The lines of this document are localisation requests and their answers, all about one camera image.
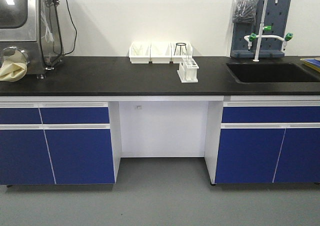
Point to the white test tube rack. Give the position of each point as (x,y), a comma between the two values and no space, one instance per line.
(187,70)

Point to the grey pegboard drying rack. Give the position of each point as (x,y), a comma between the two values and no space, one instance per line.
(239,46)

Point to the middle white storage bin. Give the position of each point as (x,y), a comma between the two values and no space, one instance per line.
(160,52)

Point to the white storage bin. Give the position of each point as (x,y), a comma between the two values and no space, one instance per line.
(178,59)
(140,52)
(160,52)

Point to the left white storage bin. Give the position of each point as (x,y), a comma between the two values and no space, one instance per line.
(140,52)

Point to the right white storage bin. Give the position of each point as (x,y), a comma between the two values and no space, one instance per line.
(178,59)

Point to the black metal tripod stand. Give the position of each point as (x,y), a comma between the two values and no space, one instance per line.
(180,49)

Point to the black lab sink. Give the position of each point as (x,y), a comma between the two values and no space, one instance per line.
(272,73)

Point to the right blue cabinet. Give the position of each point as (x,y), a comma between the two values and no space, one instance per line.
(268,142)

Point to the blue cabinet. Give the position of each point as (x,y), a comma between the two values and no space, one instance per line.
(52,143)
(268,142)

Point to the white lab faucet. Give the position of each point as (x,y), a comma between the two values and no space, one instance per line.
(271,40)

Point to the left blue cabinet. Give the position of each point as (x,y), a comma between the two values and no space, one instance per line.
(52,143)

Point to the plastic bag of black pegs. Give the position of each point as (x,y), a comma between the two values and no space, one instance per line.
(245,12)

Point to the cream rubber glove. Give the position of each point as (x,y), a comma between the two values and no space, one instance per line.
(12,71)

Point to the stainless steel glove box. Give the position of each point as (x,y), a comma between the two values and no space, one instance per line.
(30,30)

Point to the blue yellow tray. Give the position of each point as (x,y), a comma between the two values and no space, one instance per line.
(313,63)

